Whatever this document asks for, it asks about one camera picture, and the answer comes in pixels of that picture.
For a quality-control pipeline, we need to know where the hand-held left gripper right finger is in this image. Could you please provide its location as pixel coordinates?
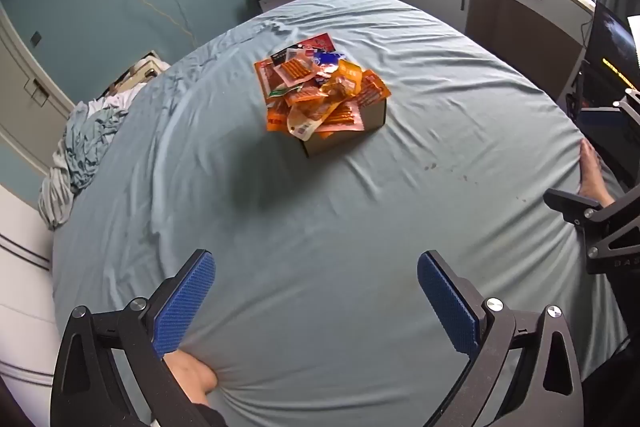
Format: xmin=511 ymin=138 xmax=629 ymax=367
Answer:
xmin=417 ymin=249 xmax=586 ymax=427

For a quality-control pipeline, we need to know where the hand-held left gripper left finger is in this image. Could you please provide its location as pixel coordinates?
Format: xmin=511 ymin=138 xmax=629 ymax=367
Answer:
xmin=50 ymin=249 xmax=236 ymax=427

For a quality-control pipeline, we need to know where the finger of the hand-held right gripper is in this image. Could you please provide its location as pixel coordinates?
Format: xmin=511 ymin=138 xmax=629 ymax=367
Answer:
xmin=577 ymin=88 xmax=640 ymax=142
xmin=544 ymin=188 xmax=603 ymax=228

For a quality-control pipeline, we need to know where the brown cardboard box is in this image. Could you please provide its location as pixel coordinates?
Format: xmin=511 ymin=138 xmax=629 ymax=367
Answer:
xmin=300 ymin=99 xmax=387 ymax=158

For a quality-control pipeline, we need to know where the pile of snack packets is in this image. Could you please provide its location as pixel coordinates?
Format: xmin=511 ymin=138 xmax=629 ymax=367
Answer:
xmin=254 ymin=33 xmax=392 ymax=142

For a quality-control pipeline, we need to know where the black computer monitor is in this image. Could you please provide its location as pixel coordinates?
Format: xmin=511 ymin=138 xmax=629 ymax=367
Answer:
xmin=582 ymin=1 xmax=640 ymax=90

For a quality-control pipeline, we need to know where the bed with light blue sheet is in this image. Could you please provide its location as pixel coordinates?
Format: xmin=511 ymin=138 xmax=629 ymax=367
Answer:
xmin=37 ymin=0 xmax=631 ymax=427

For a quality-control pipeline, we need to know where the white furniture panel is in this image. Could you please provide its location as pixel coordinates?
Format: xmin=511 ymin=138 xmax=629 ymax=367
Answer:
xmin=0 ymin=184 xmax=68 ymax=393

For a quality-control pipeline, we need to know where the crumpled light blue blanket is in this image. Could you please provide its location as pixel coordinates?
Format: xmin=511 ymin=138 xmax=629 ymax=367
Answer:
xmin=37 ymin=84 xmax=151 ymax=230

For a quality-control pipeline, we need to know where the wooden bedside table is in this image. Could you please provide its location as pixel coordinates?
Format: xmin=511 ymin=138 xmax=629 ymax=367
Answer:
xmin=102 ymin=51 xmax=171 ymax=100

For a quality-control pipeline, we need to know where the white door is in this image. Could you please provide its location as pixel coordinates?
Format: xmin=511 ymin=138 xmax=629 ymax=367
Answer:
xmin=0 ymin=2 xmax=76 ymax=178

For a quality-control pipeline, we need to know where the thin yellow cable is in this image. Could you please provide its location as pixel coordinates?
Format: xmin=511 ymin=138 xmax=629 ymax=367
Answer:
xmin=135 ymin=0 xmax=196 ymax=42

